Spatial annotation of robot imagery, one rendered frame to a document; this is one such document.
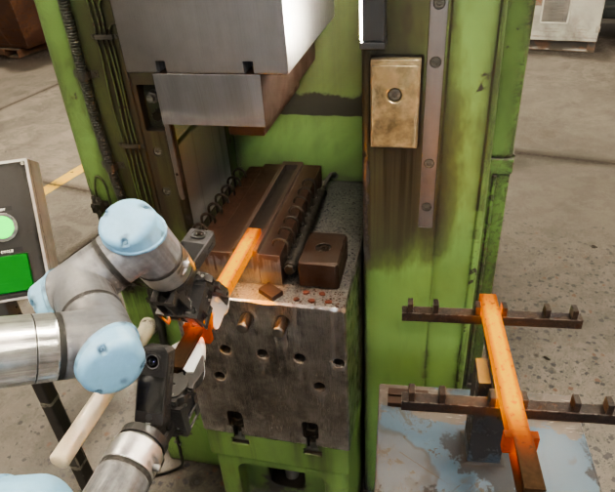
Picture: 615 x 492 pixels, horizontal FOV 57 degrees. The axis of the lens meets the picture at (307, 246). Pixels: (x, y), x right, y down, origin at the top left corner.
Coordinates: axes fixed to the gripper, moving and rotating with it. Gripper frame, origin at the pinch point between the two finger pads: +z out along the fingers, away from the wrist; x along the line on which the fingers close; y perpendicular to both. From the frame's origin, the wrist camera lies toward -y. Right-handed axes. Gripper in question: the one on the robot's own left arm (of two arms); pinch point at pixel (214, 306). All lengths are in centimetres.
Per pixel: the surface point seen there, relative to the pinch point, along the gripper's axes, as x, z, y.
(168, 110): -10.9, -17.2, -30.3
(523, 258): 80, 170, -99
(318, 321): 16.3, 16.5, -4.6
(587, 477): 68, 24, 17
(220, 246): -6.3, 10.5, -16.9
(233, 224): -6.4, 15.0, -24.9
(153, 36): -10.8, -28.6, -36.6
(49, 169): -228, 202, -156
